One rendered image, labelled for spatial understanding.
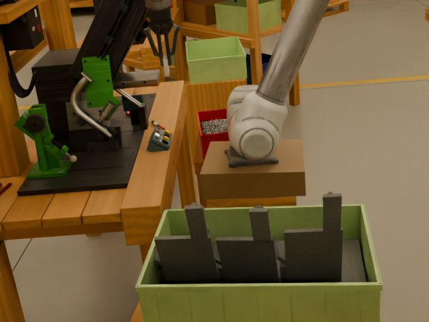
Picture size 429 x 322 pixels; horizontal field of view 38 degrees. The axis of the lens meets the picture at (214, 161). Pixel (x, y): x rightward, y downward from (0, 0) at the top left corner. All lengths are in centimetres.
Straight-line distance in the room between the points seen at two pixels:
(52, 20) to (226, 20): 234
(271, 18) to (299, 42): 350
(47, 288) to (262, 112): 189
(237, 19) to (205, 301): 397
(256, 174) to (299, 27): 54
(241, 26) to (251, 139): 343
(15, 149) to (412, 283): 197
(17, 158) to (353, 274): 143
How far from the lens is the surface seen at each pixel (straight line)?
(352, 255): 190
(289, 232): 163
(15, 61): 298
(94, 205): 226
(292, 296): 160
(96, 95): 268
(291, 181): 220
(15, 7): 244
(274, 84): 201
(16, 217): 230
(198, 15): 588
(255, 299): 161
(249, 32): 525
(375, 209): 392
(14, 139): 260
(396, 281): 329
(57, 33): 347
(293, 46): 199
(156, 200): 217
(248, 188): 221
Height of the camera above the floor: 187
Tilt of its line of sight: 24 degrees down
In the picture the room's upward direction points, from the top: 6 degrees counter-clockwise
